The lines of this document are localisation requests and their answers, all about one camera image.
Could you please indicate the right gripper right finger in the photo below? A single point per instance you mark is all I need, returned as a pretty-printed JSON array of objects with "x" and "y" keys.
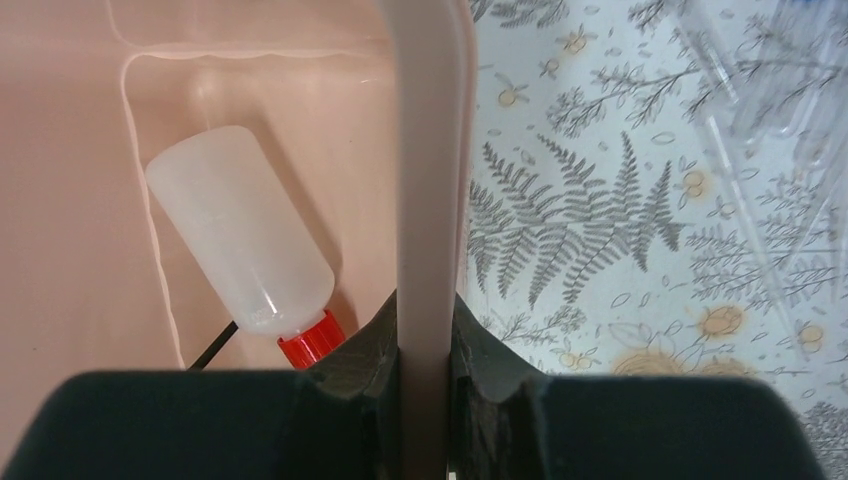
[{"x": 509, "y": 420}]

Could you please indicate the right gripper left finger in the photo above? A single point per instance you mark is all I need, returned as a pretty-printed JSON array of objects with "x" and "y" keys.
[{"x": 337, "y": 419}]

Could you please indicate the black metal ring tripod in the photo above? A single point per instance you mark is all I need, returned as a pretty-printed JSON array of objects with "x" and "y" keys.
[{"x": 212, "y": 350}]

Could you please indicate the red-capped white wash bottle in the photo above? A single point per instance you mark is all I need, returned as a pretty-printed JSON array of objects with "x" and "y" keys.
[{"x": 228, "y": 205}]

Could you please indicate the pink plastic bin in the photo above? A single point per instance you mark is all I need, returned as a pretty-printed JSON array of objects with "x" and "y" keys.
[{"x": 94, "y": 275}]

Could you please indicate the floral table mat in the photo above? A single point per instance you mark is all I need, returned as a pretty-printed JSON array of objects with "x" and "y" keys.
[{"x": 591, "y": 189}]

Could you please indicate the blue-capped test tube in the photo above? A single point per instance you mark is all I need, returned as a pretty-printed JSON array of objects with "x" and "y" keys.
[
  {"x": 817, "y": 143},
  {"x": 792, "y": 42},
  {"x": 702, "y": 38}
]

